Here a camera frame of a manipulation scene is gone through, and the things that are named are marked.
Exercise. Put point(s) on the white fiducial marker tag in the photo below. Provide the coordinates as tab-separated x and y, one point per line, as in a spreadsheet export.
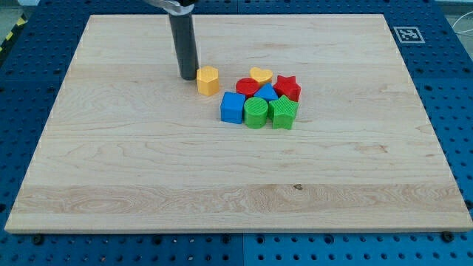
409	35

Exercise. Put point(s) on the green cylinder block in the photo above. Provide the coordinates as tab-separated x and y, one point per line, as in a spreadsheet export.
255	112

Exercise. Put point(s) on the red star block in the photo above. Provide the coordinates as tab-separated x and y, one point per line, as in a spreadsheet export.
287	86

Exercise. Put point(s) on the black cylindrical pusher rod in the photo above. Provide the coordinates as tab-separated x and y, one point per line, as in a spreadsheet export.
182	29

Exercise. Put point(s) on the blue triangle block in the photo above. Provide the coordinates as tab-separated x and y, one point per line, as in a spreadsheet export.
267	93

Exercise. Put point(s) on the black bolt left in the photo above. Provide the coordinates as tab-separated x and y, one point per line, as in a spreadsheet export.
38	239

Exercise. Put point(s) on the green star block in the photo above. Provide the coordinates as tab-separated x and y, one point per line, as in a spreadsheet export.
282	112

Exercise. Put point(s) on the black bolt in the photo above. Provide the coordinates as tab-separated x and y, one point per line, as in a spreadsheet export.
447	236
38	239

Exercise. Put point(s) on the yellow hexagon block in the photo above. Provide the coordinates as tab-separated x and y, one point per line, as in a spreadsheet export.
208	80

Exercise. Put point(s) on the yellow heart block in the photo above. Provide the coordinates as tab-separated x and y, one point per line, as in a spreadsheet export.
262	76

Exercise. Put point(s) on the silver clamp mount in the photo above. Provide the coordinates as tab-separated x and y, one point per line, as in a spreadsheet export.
175	8

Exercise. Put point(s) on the black bolt right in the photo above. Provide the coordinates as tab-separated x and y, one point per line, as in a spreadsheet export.
447	236

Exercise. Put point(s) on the blue cube block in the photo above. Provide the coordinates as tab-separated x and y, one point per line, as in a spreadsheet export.
231	107

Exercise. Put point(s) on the red cylinder block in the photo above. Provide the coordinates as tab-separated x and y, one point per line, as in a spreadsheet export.
247	86

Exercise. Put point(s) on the wooden board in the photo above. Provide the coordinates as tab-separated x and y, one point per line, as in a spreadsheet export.
130	147

